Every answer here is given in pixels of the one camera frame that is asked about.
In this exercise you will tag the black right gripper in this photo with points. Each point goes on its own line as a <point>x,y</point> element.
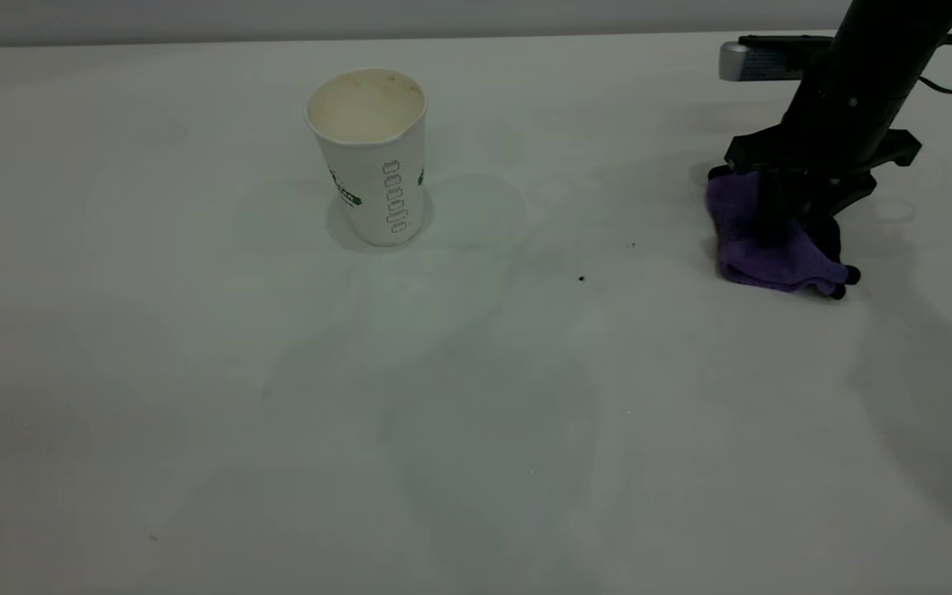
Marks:
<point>831,149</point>

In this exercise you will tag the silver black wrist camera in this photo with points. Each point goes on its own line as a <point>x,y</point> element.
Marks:
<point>765,59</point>

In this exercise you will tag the purple cloth with black trim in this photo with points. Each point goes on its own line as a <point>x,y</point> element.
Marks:
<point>761,260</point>

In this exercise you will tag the white paper coffee cup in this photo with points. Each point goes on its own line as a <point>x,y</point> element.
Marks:
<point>373,157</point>

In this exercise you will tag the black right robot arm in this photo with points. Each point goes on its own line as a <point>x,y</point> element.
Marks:
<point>873,58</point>

